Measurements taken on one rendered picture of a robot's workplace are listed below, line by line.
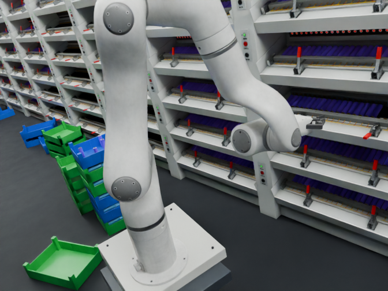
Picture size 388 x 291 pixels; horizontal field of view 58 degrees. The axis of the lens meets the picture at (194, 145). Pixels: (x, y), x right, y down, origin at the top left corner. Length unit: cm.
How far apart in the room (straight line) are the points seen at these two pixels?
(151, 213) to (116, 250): 32
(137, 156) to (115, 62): 22
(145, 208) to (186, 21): 50
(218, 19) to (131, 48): 19
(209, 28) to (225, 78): 12
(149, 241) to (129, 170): 27
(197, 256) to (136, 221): 26
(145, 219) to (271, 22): 80
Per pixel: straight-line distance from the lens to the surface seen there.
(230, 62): 80
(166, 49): 196
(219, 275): 114
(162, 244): 105
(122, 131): 83
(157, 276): 112
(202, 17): 77
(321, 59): 133
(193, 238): 121
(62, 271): 183
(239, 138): 88
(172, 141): 205
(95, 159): 171
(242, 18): 139
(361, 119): 132
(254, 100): 82
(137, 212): 97
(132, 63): 77
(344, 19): 119
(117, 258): 123
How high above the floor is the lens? 110
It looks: 25 degrees down
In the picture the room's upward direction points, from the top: 12 degrees counter-clockwise
